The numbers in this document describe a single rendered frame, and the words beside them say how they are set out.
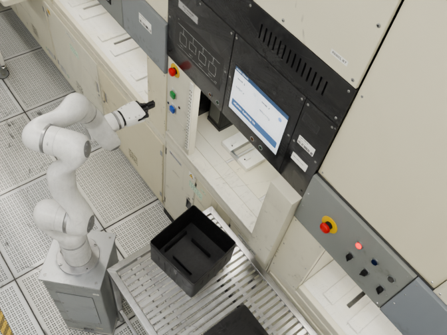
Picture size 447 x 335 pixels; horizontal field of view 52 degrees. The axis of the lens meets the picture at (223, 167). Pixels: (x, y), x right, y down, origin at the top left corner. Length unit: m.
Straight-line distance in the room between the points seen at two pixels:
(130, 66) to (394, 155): 1.88
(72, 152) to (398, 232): 1.05
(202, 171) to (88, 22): 1.32
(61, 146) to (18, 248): 1.67
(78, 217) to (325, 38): 1.10
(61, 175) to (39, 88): 2.35
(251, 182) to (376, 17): 1.35
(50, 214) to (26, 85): 2.26
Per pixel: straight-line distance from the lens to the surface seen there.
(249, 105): 1.68
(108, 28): 3.10
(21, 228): 3.26
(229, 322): 2.03
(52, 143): 1.61
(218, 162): 2.38
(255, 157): 2.39
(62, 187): 1.74
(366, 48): 1.22
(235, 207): 2.24
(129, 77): 2.78
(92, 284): 2.19
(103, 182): 3.34
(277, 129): 1.61
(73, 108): 1.67
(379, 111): 1.28
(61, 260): 2.25
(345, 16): 1.23
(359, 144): 1.38
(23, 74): 4.13
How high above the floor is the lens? 2.79
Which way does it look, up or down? 54 degrees down
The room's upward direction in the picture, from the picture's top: 12 degrees clockwise
